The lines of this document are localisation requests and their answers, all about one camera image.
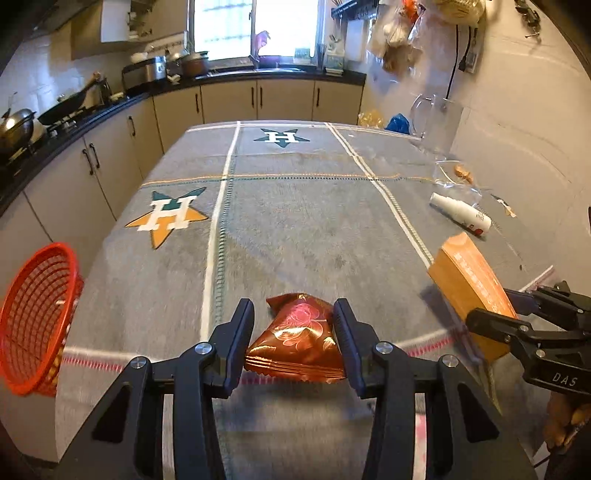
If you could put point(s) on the red brown snack packet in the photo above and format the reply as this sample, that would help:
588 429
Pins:
295 341

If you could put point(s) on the blue plastic bag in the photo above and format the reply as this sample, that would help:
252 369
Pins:
398 123

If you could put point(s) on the pink rubber glove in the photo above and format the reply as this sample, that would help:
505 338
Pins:
261 41

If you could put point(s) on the silver rice cooker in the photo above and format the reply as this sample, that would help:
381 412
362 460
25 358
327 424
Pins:
147 70

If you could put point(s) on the clear bag with biscuit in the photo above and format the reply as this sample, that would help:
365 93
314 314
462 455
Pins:
457 177

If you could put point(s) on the pale hanging plastic bag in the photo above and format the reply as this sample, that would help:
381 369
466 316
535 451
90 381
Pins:
461 9

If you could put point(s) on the white plastic bottle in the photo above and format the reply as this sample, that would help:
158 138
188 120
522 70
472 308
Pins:
461 214

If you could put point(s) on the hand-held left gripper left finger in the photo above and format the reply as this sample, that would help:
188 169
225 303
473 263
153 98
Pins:
238 346

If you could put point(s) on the kitchen window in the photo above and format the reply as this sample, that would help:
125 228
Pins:
221 27

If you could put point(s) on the small torn wrapper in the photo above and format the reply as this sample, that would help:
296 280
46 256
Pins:
505 207

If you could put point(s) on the beige cabinets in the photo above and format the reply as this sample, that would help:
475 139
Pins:
111 147
99 27

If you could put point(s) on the beige upper cabinets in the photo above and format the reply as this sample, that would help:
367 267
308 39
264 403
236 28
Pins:
99 27

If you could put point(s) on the red plastic basket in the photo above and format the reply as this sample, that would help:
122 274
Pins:
32 323

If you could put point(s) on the yellow plastic bag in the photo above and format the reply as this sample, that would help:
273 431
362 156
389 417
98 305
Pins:
371 120

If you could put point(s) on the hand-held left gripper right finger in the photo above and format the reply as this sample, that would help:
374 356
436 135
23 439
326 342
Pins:
348 346

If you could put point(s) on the black kitchen countertop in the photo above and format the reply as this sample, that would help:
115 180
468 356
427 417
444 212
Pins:
277 74

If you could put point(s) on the beige lower cabinets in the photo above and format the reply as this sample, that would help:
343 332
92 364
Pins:
111 147

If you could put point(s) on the brown cooking pot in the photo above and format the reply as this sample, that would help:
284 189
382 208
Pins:
194 65

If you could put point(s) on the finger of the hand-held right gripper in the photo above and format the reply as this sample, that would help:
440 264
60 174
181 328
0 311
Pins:
494 325
521 299

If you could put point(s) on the clear glass pitcher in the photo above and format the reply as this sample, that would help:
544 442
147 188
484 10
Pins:
436 124

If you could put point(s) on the person's right hand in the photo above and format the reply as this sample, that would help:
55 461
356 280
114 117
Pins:
561 420

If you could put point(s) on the steel wok with lid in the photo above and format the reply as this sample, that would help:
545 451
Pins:
18 127

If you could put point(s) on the hanging plastic bag of food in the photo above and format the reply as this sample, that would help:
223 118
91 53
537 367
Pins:
395 32

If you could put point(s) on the black frying pan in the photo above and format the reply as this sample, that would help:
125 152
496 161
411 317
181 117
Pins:
62 110

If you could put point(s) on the orange cardboard box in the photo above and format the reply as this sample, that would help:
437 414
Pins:
471 281

